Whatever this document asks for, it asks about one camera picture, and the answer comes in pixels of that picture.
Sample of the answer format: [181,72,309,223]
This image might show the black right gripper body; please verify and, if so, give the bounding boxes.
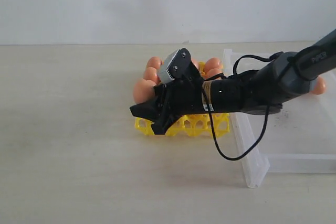
[154,62,205,115]

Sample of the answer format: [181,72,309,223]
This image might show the yellow plastic egg tray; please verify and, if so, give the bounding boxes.
[134,62,230,137]

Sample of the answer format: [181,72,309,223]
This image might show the brown egg packed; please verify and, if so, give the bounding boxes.
[146,57,162,69]
[191,59,199,69]
[203,57,223,73]

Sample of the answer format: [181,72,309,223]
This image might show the brown egg back row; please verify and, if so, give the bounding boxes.
[205,68,223,79]

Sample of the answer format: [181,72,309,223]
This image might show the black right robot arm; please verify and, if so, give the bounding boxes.
[130,32,335,135]

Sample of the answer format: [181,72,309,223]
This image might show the clear plastic bin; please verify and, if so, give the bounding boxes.
[222,48,336,189]

